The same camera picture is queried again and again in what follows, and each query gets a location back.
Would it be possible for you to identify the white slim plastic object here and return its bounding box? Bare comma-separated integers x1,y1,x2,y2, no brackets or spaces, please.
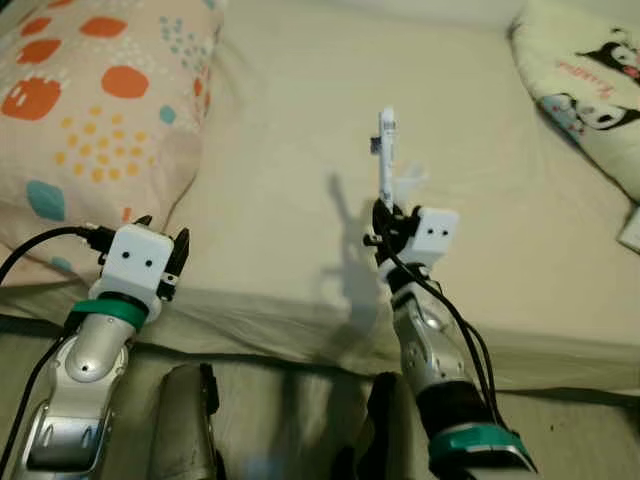
372,106,426,211

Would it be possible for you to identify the white paperback book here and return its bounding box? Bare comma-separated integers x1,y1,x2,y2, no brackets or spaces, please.
616,205,640,251

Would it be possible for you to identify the pink pillow with orange print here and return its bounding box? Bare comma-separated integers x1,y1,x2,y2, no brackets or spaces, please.
0,0,223,286

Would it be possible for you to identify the cream cartoon print quilt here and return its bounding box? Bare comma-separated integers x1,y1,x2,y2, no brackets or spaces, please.
510,0,640,206

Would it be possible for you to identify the cream sheeted bed mattress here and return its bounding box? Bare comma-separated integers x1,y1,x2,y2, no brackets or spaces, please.
0,0,640,396

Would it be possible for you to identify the grey robot left leg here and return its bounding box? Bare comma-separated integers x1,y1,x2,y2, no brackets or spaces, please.
150,362,223,480

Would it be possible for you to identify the grey robot leg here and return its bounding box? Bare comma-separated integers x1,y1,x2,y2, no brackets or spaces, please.
150,362,223,480
335,372,431,480

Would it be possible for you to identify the grey robot right leg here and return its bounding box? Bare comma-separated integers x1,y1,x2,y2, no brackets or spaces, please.
335,372,431,480

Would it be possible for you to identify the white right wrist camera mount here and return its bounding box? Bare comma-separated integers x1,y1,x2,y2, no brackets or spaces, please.
405,207,460,269

